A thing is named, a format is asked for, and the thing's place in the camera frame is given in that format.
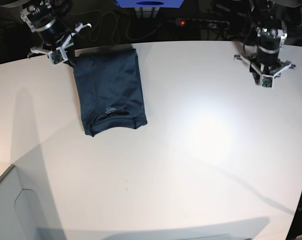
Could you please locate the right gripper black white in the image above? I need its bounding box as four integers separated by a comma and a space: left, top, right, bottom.
20, 3, 92, 67

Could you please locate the blue box on stand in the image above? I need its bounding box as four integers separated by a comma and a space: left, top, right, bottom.
115, 0, 184, 8

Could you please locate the dark blue T-shirt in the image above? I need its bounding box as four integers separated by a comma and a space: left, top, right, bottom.
73, 48, 147, 137

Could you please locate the grey looped cable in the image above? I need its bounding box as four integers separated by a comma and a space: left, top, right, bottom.
88, 9, 164, 42

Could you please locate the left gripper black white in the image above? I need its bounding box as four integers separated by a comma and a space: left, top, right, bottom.
234, 27, 296, 88

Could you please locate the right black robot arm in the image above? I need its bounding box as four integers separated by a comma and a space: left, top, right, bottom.
20, 0, 92, 67

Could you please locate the black power strip red switch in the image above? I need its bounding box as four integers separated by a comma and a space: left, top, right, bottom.
175, 18, 229, 30

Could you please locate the grey plastic bin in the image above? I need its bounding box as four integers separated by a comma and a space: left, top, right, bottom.
0, 164, 66, 240

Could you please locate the aluminium stand post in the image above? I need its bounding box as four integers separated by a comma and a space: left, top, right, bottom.
134, 7, 160, 19

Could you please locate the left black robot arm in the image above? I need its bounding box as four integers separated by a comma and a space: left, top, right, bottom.
234, 0, 295, 88

